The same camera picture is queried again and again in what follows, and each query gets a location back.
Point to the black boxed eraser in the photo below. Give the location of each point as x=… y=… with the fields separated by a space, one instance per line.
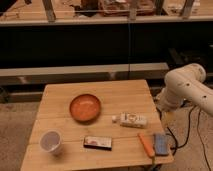
x=97 y=142

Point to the orange wooden bowl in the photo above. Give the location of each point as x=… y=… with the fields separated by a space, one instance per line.
x=85 y=107

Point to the small white bottle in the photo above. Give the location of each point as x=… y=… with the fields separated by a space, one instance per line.
x=130 y=120

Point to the blue sponge block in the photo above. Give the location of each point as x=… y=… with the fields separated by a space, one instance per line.
x=161 y=145

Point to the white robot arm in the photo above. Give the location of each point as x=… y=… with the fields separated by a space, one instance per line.
x=186 y=83

